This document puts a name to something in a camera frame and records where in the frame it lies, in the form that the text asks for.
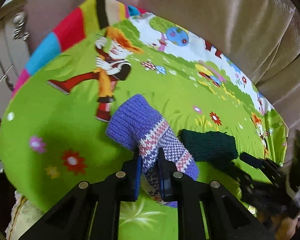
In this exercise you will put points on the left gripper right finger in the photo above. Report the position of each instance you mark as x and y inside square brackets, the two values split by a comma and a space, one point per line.
[206, 211]

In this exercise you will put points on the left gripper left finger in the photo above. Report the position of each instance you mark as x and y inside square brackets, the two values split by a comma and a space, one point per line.
[91, 211]

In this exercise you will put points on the dark green knitted item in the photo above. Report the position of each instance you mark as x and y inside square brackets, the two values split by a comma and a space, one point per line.
[209, 146]

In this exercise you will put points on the purple patterned knitted sock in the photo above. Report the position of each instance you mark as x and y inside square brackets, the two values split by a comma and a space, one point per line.
[137, 125]

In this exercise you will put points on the person's right hand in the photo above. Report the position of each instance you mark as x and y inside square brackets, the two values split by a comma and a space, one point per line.
[284, 226]

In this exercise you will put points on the striped gold sofa cushion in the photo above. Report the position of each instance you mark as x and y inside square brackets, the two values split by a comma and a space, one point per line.
[23, 215]

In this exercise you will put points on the green cartoon play mat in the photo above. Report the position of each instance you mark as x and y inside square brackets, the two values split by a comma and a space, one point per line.
[53, 133]

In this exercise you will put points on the white cabinet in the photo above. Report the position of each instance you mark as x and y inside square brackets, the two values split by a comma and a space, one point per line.
[14, 51]

